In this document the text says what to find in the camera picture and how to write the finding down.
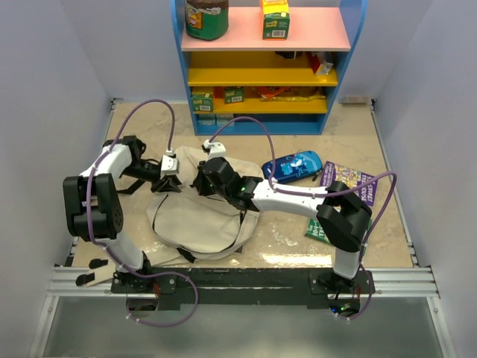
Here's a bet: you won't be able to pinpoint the beige canvas backpack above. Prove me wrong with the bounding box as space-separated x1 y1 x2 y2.
146 146 259 266

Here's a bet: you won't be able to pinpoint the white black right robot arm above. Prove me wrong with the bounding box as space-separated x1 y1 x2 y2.
192 157 372 293

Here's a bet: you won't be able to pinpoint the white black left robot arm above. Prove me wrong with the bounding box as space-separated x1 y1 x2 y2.
63 136 181 292

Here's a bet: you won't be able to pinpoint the light blue box right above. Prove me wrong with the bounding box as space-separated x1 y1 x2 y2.
215 113 235 127

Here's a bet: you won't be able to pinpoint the light blue box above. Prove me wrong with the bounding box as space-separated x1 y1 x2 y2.
198 113 216 126
215 113 235 127

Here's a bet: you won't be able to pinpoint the light blue box left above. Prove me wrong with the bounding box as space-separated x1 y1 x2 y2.
198 113 216 126

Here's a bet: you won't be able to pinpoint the green box lower left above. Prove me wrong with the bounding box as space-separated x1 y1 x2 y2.
191 91 214 113

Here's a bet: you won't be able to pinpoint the green box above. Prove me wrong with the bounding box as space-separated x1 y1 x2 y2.
191 91 214 113
224 87 245 104

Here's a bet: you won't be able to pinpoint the blue pencil case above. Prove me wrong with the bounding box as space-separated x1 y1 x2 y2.
274 151 323 184

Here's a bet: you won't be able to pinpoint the green box lower middle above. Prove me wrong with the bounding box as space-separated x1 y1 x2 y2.
224 87 245 104

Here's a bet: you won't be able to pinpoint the orange yellow snack packets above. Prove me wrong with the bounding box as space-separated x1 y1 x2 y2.
253 87 326 101

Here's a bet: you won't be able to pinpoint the green Treehouse book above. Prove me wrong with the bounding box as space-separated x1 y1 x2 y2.
304 217 373 254

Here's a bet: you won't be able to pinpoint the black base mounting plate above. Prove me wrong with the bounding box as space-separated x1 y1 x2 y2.
111 268 376 310

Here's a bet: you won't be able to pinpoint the purple Treehouse book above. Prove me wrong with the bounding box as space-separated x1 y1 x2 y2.
320 161 378 207

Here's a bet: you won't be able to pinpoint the blue colourful shelf unit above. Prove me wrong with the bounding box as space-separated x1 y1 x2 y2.
170 1 367 136

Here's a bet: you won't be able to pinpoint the small white pink eraser box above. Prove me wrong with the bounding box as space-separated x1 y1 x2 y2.
339 95 372 105

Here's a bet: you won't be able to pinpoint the red white box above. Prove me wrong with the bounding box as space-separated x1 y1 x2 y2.
306 51 334 76

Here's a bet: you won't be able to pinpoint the green brown jar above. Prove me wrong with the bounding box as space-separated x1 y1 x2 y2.
185 0 229 41

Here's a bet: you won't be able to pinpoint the green yellow carton top shelf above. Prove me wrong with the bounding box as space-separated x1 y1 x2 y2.
260 0 290 40

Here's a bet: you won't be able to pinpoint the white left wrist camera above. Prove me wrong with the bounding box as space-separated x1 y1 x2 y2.
160 149 180 178

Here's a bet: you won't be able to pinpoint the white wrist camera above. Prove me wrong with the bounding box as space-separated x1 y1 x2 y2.
201 139 227 160
160 149 180 178

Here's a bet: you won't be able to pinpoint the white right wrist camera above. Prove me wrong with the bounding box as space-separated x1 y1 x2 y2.
201 139 227 160

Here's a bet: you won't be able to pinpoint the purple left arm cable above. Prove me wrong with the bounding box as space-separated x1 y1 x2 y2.
85 98 200 328

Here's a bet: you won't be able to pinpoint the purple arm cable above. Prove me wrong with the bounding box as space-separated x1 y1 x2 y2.
206 116 398 321
85 98 200 328

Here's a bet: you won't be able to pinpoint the aluminium frame rail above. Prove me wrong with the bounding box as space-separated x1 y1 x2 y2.
32 104 456 357

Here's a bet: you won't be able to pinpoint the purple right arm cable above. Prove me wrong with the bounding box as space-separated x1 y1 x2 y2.
206 116 398 321

